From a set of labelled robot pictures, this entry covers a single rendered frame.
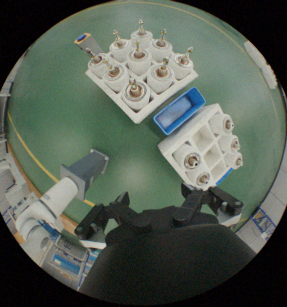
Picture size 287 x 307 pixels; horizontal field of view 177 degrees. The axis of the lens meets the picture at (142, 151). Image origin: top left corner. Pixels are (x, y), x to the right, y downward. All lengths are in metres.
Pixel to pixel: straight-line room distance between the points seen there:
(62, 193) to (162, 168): 0.57
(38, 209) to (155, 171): 0.64
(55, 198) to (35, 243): 0.18
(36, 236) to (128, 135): 0.62
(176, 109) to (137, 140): 0.30
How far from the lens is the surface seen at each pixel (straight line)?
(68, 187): 0.41
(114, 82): 0.36
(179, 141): 0.40
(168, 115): 0.57
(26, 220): 0.36
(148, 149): 0.57
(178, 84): 0.44
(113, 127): 0.59
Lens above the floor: 0.55
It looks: 74 degrees down
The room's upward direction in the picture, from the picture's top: 174 degrees counter-clockwise
